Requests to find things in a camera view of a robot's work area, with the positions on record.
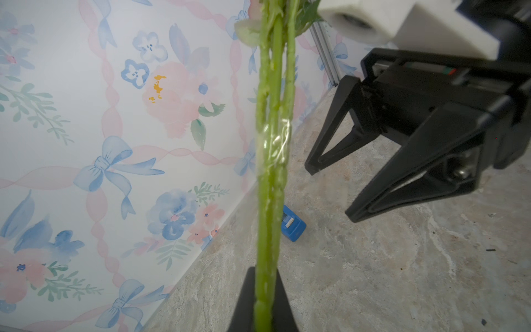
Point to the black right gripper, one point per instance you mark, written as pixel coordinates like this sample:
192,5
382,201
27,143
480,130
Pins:
456,95

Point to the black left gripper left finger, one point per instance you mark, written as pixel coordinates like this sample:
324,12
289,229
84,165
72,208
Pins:
243,315

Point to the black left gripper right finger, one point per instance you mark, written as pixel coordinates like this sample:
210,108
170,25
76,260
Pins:
282,315

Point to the blue tape dispenser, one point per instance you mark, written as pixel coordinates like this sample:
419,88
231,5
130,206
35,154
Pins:
292,225

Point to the clear tape strip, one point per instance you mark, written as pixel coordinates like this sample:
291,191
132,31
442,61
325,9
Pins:
273,148

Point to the artificial pink cream flower bouquet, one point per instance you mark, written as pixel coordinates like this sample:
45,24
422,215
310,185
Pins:
273,27

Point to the aluminium corner post right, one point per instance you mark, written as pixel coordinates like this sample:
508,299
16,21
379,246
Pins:
326,53

